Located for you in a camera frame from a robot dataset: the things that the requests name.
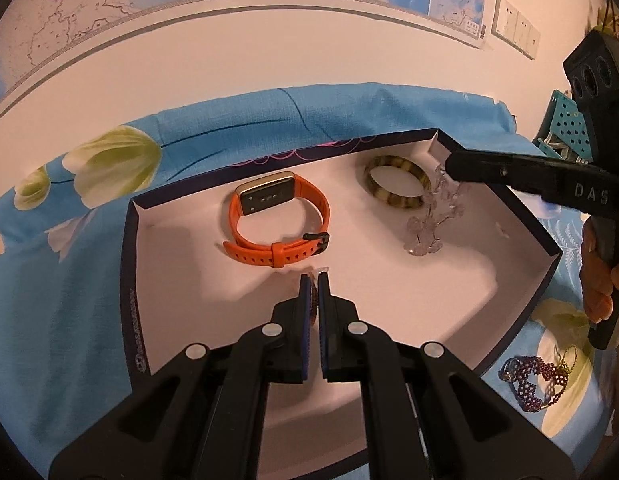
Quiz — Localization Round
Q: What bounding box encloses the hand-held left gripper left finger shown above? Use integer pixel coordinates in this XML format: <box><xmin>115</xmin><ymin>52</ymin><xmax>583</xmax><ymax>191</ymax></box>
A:
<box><xmin>48</xmin><ymin>274</ymin><xmax>320</xmax><ymax>480</ymax></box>

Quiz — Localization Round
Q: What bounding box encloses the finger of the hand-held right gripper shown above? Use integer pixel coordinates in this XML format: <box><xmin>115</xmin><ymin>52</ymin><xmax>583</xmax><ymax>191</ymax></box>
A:
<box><xmin>446</xmin><ymin>149</ymin><xmax>560</xmax><ymax>201</ymax></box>

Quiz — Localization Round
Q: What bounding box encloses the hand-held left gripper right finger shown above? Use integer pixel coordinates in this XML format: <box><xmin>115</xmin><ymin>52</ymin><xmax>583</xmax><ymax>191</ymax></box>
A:
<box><xmin>317</xmin><ymin>271</ymin><xmax>577</xmax><ymax>480</ymax></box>

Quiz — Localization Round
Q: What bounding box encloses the dark cord bracelet pink flower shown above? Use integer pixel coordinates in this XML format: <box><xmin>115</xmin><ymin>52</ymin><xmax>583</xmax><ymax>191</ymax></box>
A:
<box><xmin>309</xmin><ymin>267</ymin><xmax>330</xmax><ymax>331</ymax></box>

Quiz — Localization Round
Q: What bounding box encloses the clear crystal bead bracelet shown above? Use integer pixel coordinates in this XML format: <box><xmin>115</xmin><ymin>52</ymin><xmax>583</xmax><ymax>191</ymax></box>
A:
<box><xmin>403</xmin><ymin>162</ymin><xmax>471</xmax><ymax>257</ymax></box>

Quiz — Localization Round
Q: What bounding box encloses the white box with dark rim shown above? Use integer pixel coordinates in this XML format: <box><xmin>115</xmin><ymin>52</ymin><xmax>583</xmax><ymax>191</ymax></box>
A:
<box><xmin>120</xmin><ymin>128</ymin><xmax>561</xmax><ymax>468</ymax></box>

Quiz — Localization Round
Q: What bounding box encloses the purple beaded bracelet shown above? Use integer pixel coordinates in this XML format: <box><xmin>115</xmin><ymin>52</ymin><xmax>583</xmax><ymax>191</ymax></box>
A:
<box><xmin>499</xmin><ymin>345</ymin><xmax>583</xmax><ymax>413</ymax></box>

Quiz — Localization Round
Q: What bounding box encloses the person's right hand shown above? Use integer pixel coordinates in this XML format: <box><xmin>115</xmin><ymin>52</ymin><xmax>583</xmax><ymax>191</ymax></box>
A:
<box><xmin>581</xmin><ymin>217</ymin><xmax>619</xmax><ymax>326</ymax></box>

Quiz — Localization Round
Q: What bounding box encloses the teal perforated rack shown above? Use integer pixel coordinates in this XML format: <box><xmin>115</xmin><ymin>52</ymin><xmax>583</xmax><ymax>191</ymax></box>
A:
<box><xmin>533</xmin><ymin>90</ymin><xmax>597</xmax><ymax>163</ymax></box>

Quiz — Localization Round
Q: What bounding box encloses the tortoiseshell bangle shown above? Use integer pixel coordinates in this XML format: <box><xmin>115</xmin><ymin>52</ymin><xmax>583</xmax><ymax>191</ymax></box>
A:
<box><xmin>360</xmin><ymin>155</ymin><xmax>433</xmax><ymax>209</ymax></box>

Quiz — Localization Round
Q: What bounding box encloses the orange smart watch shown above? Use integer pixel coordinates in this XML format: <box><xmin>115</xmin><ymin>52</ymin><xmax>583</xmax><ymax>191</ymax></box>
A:
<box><xmin>223</xmin><ymin>172</ymin><xmax>333</xmax><ymax>267</ymax></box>

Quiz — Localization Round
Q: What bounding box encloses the blue floral blanket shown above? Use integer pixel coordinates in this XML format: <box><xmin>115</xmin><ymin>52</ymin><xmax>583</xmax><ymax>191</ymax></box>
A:
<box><xmin>0</xmin><ymin>81</ymin><xmax>619</xmax><ymax>480</ymax></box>

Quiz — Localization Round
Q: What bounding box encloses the white wall socket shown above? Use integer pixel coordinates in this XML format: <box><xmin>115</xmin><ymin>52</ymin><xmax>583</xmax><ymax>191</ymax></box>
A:
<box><xmin>491</xmin><ymin>0</ymin><xmax>541</xmax><ymax>58</ymax></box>

